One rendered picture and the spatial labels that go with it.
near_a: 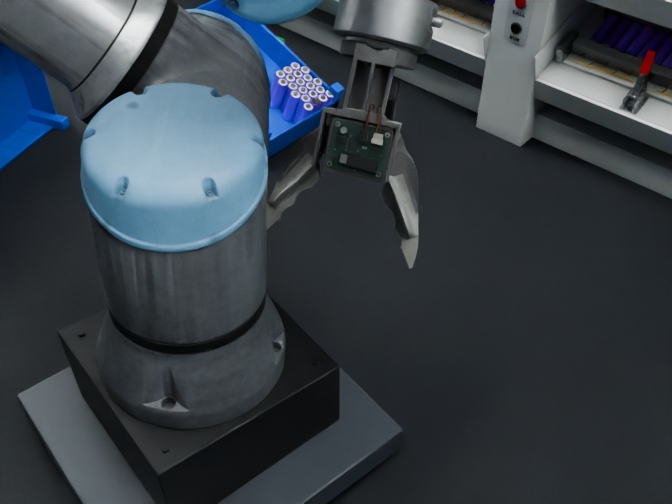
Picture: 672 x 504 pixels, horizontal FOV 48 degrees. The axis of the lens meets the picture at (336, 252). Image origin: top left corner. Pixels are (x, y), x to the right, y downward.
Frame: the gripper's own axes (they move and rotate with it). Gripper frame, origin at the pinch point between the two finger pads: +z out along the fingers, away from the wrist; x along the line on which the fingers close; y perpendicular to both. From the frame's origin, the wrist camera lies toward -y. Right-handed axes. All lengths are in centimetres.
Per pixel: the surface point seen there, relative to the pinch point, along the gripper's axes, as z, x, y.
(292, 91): -14, -16, -59
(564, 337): 9.7, 31.3, -26.1
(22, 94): -3, -64, -58
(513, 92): -22, 21, -59
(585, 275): 2, 35, -36
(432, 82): -21, 8, -75
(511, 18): -33, 17, -53
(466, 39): -29, 11, -64
